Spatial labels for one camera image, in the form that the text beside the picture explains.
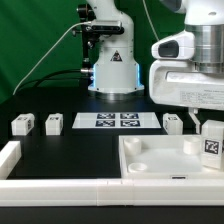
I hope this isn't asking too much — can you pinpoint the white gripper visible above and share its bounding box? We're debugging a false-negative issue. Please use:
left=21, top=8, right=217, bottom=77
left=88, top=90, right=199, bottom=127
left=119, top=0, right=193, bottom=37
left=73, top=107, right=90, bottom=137
left=149, top=60, right=224, bottom=134

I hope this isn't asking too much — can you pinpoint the white square tabletop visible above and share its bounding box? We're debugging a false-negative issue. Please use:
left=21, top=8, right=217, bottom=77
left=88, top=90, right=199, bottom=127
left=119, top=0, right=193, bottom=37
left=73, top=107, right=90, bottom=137
left=119, top=135, right=224, bottom=179

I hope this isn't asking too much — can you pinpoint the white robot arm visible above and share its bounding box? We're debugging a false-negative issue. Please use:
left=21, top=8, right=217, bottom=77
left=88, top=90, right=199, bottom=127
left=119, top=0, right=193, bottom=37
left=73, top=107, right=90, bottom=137
left=81, top=0, right=224, bottom=111

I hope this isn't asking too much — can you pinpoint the white fiducial marker sheet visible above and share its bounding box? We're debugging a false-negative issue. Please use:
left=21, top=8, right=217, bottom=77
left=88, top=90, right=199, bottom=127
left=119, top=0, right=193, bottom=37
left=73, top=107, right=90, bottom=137
left=72, top=112, right=160, bottom=129

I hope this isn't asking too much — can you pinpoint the white obstacle fence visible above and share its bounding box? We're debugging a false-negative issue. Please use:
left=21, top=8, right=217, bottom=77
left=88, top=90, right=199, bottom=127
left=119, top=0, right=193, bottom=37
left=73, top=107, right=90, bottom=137
left=0, top=141, right=224, bottom=207

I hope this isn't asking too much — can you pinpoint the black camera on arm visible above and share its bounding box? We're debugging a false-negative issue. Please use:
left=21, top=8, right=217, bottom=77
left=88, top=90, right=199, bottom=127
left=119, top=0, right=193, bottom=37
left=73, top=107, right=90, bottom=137
left=86, top=19, right=124, bottom=35

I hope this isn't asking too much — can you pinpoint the white camera cable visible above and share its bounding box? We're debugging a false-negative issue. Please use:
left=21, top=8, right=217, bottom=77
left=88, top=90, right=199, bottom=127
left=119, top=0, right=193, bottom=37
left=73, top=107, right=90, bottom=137
left=12, top=21, right=93, bottom=96

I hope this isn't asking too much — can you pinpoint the black cable bundle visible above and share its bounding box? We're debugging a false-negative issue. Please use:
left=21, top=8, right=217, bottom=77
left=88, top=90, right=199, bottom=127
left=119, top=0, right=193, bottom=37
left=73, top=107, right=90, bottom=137
left=13, top=68, right=93, bottom=96

